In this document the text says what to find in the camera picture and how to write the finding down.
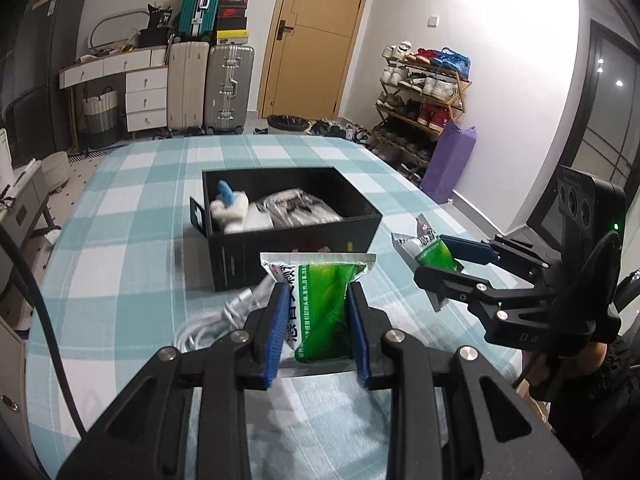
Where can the white plush toy blue ear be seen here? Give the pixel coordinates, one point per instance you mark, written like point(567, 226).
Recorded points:
point(229, 209)

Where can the stack of shoe boxes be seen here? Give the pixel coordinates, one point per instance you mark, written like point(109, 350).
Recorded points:
point(232, 22)

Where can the black round floor basket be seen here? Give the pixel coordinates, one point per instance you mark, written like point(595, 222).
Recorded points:
point(287, 123)

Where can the dark grey refrigerator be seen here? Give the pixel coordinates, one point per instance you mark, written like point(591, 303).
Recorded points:
point(34, 108)

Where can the grey side cabinet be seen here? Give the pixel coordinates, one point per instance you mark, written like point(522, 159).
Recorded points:
point(25, 211)

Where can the purple bag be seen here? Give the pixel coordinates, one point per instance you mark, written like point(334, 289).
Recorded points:
point(448, 161)

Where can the teal suitcase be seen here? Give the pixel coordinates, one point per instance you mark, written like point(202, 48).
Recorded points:
point(198, 20)

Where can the striped laundry basket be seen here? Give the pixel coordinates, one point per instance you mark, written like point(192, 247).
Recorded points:
point(102, 119)

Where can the wooden shoe rack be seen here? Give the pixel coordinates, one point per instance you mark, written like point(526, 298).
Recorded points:
point(420, 96)

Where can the round beige stool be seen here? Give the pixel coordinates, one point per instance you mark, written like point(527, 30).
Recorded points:
point(56, 170)

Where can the small green medicine packet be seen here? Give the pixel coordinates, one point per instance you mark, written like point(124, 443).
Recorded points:
point(425, 248)

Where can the wooden door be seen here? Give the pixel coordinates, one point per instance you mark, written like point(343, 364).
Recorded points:
point(307, 57)

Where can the person's left hand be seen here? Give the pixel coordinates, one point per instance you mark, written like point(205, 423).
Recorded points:
point(545, 375)

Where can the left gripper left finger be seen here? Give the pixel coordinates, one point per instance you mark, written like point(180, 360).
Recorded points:
point(143, 433)

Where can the large green medicine packet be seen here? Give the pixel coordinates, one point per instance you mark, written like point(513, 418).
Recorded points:
point(317, 329)

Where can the beige suitcase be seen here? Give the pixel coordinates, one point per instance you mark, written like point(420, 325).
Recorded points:
point(187, 65)

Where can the black storage box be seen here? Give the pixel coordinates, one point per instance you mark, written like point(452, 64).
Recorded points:
point(234, 258)

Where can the white drawer desk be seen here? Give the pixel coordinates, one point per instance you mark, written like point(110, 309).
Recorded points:
point(140, 78)

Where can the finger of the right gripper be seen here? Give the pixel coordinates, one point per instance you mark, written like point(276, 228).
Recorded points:
point(465, 292)
point(523, 259)

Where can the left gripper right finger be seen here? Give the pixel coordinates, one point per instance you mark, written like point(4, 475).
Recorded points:
point(453, 415)

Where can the silver aluminium suitcase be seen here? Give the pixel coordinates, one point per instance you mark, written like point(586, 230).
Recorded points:
point(227, 87)

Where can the bagged white adidas laces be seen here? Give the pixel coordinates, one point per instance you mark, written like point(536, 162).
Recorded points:
point(295, 207)

